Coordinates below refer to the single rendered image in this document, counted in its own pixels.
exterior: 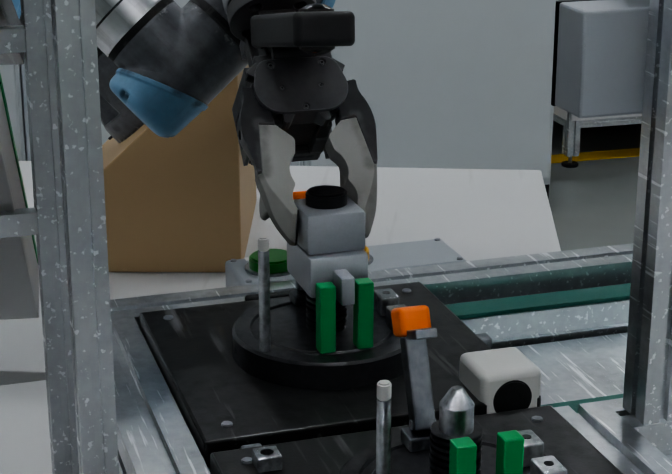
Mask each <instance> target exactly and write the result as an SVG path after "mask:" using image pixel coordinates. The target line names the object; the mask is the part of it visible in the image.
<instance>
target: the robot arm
mask: <svg viewBox="0 0 672 474"><path fill-rule="evenodd" d="M334 4H335V0H189V1H188V3H187V4H185V5H184V6H183V7H182V8H181V7H180V6H179V5H178V4H177V3H176V2H175V1H174V0H95V14H96V34H97V53H98V73H99V92H100V112H101V122H102V124H103V126H104V128H105V129H106V131H107V132H108V133H109V134H110V135H111V136H112V137H113V138H114V139H115V140H116V141H117V142H118V143H121V142H123V141H124V140H126V139H127V138H128V137H130V136H131V135H132V134H133V133H135V132H136V131H137V130H138V129H139V128H140V127H141V126H143V125H144V124H145V125H146V126H147V127H148V128H149V129H150V130H151V131H153V132H154V133H155V134H156V135H158V136H160V137H164V138H169V137H174V136H176V135H177V134H178V133H179V132H180V131H181V130H182V129H183V128H185V127H186V126H187V125H188V124H189V123H190V122H191V121H192V120H193V119H194V118H195V117H197V116H198V115H199V114H200V113H201V112H202V111H205V110H206V109H207V108H208V106H207V105H208V104H209V103H210V102H211V101H212V100H213V99H214V98H215V97H216V96H217V95H218V94H219V93H220V92H221V91H222V90H223V89H224V88H225V87H226V86H227V85H228V84H229V83H230V82H231V81H232V80H233V79H234V78H235V77H236V76H237V75H238V74H239V73H240V72H241V71H242V70H243V69H244V70H243V75H242V78H241V81H240V84H239V88H238V91H237V94H236V98H235V101H234V104H233V107H232V112H233V117H234V122H235V127H236V131H237V136H238V141H239V146H240V151H241V156H242V160H243V165H244V166H248V163H249V164H251V165H253V166H254V172H255V182H256V186H257V189H258V191H259V193H260V200H259V213H260V218H261V219H262V220H264V221H266V220H267V219H268V218H270V219H271V221H272V222H273V224H274V226H275V227H276V229H277V230H278V231H279V233H280V234H281V235H282V236H283V238H284V239H285V240H286V241H287V242H288V244H289V245H292V246H296V245H297V241H298V226H299V209H297V207H296V205H295V203H294V200H293V190H294V187H295V182H294V180H293V178H292V176H291V173H290V164H291V162H297V161H309V160H318V158H319V157H320V155H321V153H322V152H323V150H324V154H325V158H326V159H329V158H330V160H331V161H333V162H334V163H335V164H336V165H337V166H338V167H339V171H340V187H342V188H344V189H345V190H346V191H347V196H348V197H349V198H350V199H351V200H352V201H354V202H355V203H356V204H357V205H358V206H359V207H360V208H362V209H363V210H364V212H365V238H368V236H369V234H370V232H371V229H372V225H373V222H374V218H375V213H376V206H377V160H378V157H377V135H376V123H375V119H374V116H373V113H372V110H371V108H370V106H369V104H368V103H367V101H366V100H365V98H364V97H363V96H362V94H361V93H360V91H359V90H358V87H357V83H356V80H354V79H352V80H348V81H347V80H346V77H345V76H344V74H343V70H344V67H345V65H344V64H342V63H341V62H339V61H337V60H335V59H334V58H332V55H331V51H332V50H333V49H335V46H352V45H353V44H354V43H355V16H354V14H353V12H351V11H334V9H333V6H334ZM247 65H249V68H245V67H246V66H247ZM334 119H335V124H336V127H335V128H334V129H333V131H332V128H331V127H332V121H333V120H334Z"/></svg>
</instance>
